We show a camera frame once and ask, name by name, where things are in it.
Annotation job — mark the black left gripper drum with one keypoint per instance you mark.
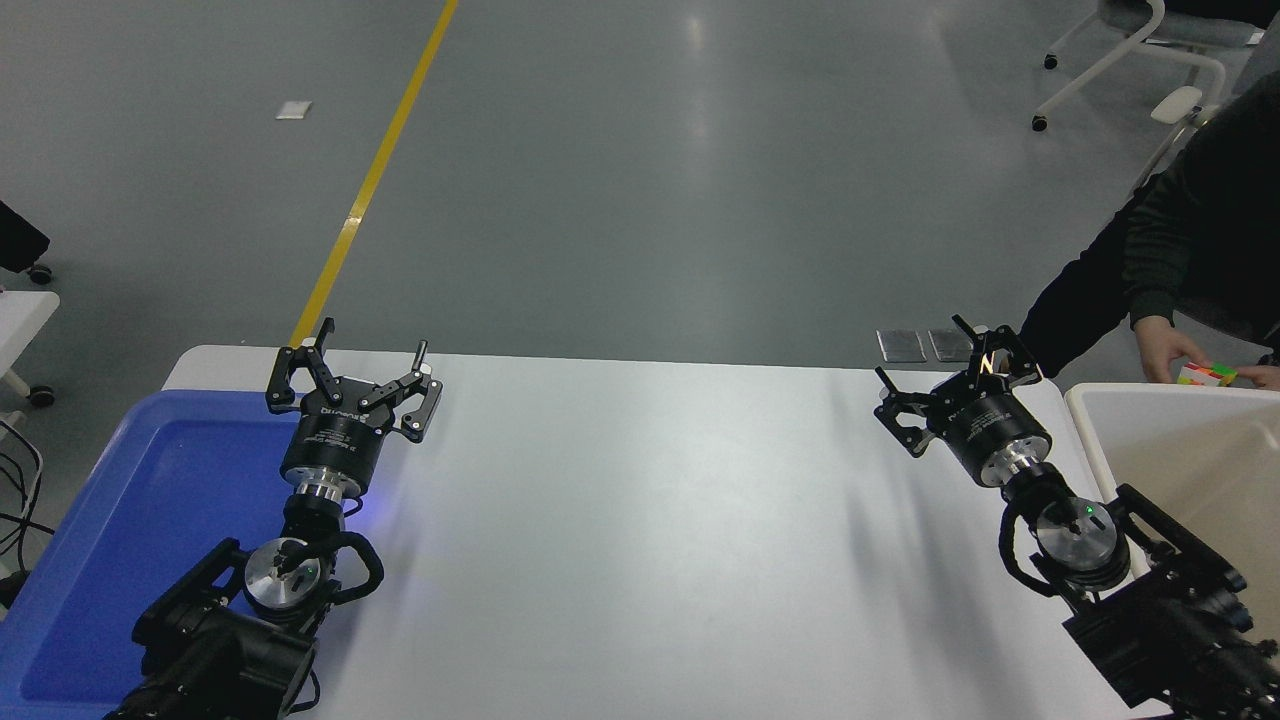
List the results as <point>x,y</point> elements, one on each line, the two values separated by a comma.
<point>335,445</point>

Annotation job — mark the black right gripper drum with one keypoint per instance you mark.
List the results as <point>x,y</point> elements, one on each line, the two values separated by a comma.
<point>990,430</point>

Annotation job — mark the colourful puzzle cube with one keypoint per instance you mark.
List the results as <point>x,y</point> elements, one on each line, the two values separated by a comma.
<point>1208,375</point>

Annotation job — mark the person's right forearm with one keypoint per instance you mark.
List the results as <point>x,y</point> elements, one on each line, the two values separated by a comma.
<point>1158,260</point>

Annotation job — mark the person's right hand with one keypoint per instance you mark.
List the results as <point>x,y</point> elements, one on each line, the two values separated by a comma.
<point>1162,345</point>

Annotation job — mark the person's left hand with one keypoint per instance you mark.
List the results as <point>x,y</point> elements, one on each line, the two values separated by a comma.
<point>1262,378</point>

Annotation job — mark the metal floor plate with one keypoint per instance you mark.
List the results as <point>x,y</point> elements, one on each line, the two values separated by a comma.
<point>948,348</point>
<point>901,346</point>

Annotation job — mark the large pale bin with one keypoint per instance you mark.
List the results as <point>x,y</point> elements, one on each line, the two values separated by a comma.
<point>1200,450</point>

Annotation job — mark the blue plastic tray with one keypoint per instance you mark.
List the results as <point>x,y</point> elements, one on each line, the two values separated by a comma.
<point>130,520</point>

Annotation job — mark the person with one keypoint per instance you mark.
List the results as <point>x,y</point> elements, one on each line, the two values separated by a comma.
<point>1215,200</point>

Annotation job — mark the white wheeled side table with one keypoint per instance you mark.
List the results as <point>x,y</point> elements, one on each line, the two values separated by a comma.
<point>22,315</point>

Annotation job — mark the white office chair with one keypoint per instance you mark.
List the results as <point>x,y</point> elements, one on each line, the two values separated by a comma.
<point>1135,38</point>

